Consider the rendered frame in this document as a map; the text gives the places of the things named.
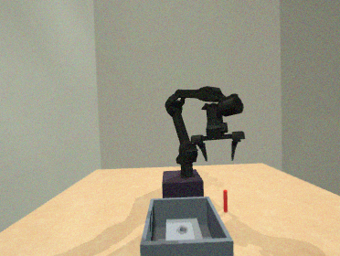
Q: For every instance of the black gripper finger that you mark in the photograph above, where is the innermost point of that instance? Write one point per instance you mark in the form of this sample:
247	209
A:
203	150
234	145

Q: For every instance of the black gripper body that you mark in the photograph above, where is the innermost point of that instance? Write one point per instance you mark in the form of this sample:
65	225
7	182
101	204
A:
236	136

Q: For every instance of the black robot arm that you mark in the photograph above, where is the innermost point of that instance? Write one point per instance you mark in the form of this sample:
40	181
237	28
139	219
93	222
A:
226	106

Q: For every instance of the red peg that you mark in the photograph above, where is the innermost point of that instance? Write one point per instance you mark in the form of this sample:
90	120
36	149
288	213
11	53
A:
225	192

